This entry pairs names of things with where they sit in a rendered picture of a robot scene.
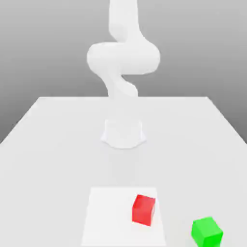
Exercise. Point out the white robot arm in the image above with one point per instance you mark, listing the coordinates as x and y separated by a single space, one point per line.
123 57

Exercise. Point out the small red cube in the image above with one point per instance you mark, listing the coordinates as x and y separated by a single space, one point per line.
143 210

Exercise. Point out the small green cube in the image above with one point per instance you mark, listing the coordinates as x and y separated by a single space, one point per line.
206 232

